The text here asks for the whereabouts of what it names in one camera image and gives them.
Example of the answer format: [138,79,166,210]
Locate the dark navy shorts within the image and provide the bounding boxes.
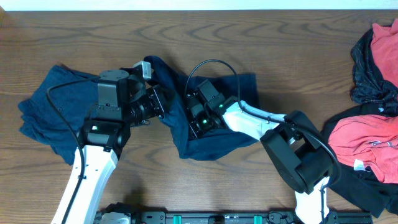
[144,55,260,161]

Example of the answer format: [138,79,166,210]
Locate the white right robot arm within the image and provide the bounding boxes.
[185,94,335,223]

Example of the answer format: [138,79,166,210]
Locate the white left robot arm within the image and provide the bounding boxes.
[52,85,175,223]

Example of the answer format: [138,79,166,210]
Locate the folded blue shorts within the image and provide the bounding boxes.
[18,65,98,165]

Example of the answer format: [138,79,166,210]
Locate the black patterned garment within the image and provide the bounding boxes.
[350,29,397,108]

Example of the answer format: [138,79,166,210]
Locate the red t-shirt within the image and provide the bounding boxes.
[328,21,397,184]

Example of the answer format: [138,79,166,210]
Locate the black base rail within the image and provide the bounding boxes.
[93,202,374,224]

